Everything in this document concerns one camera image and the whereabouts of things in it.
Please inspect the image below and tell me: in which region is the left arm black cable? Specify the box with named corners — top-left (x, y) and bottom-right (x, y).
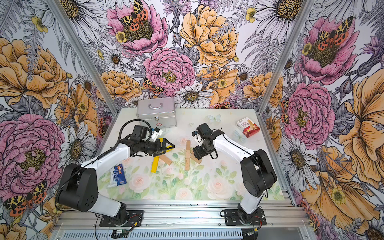
top-left (89, 119), bottom-right (154, 163)

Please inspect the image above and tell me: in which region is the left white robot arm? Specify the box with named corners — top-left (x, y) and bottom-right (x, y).
top-left (56, 139), bottom-right (175, 226)

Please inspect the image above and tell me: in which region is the aluminium front rail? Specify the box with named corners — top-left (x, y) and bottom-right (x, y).
top-left (53, 199), bottom-right (310, 231)

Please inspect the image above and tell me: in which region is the wooden block diagonal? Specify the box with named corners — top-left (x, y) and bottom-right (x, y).
top-left (185, 159), bottom-right (190, 171)

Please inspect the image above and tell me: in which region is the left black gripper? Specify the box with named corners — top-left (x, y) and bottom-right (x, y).
top-left (139, 138), bottom-right (174, 157)

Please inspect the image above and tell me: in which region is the small green circuit board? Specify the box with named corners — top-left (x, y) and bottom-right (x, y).
top-left (111, 229), bottom-right (130, 239)

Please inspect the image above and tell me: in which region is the yellow short block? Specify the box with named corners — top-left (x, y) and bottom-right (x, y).
top-left (151, 156), bottom-right (160, 173)

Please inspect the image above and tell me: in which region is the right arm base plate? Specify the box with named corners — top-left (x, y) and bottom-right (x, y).
top-left (220, 208), bottom-right (267, 227)

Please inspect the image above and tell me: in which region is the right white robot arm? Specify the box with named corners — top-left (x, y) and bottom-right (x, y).
top-left (193, 135), bottom-right (277, 225)

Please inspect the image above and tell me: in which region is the silver metal case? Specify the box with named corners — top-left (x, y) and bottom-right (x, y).
top-left (137, 97), bottom-right (177, 129)

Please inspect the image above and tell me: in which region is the red white snack box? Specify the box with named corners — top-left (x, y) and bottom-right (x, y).
top-left (236, 117), bottom-right (260, 138)

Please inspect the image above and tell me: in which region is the blue card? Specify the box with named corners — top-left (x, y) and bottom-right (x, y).
top-left (107, 164), bottom-right (127, 188)

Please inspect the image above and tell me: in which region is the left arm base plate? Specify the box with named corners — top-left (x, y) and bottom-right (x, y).
top-left (99, 210), bottom-right (144, 228)

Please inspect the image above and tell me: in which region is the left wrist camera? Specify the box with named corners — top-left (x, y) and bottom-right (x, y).
top-left (131, 125), bottom-right (163, 142)

